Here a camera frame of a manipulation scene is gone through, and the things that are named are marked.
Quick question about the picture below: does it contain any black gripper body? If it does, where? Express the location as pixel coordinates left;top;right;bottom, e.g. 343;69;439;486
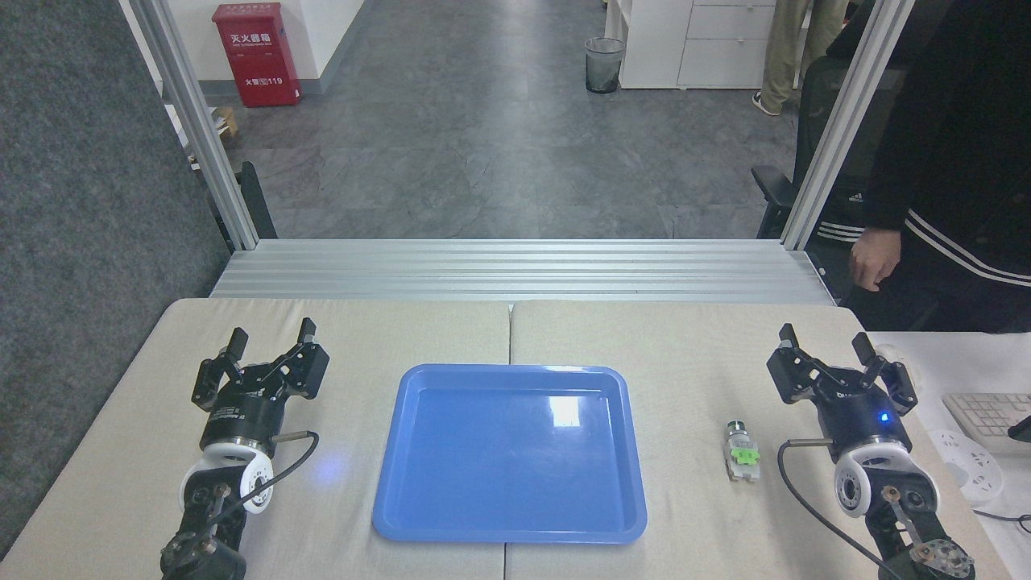
815;383;913;462
199;380;285;454

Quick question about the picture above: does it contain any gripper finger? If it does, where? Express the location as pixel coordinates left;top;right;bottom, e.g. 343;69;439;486
766;323;847;404
191;327;250;412
851;332;919;416
256;317;330;401

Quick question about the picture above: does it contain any green and white switch part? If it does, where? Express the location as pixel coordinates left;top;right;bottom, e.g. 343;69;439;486
723;420;763;483

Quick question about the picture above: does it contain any blue plastic tray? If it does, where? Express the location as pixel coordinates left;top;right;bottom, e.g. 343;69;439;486
372;363;648;545

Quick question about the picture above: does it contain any person's hand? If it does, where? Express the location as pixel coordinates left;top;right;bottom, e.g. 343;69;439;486
850;227;904;292

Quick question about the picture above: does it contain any white keyboard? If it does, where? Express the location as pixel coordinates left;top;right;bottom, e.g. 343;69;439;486
942;391;1031;457

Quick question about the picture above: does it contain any white power strip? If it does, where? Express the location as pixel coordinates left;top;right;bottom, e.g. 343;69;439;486
926;429;1007;503

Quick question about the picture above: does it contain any grey felt partition panel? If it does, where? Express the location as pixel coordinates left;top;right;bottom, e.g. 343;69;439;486
0;0;235;558

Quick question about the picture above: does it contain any cardboard box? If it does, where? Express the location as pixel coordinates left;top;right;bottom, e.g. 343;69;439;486
211;106;241;147

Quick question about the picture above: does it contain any person in black jacket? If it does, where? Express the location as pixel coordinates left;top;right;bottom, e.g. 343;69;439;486
814;0;1031;334

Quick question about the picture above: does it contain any red fire extinguisher box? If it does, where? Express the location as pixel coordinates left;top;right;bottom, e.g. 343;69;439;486
212;2;303;109

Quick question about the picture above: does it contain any person in beige trousers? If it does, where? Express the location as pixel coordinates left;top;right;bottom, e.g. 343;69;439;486
752;0;851;117

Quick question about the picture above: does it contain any white drawer cabinet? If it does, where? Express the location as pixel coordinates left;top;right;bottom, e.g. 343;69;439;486
604;0;800;90

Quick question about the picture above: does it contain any dark mesh waste bin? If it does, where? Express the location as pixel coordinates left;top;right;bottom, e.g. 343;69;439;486
584;37;626;95

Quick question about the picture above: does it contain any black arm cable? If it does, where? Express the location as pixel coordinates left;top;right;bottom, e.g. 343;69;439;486
200;431;321;526
776;438;905;580

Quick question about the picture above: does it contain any thin black desk cable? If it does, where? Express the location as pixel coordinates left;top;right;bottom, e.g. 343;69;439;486
972;507;1031;535

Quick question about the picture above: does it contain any silver aluminium rail platform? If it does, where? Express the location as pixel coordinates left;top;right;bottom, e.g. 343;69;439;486
209;238;837;306

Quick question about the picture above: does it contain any silver aluminium post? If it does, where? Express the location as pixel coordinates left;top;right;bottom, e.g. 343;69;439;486
780;0;916;251
129;0;259;251

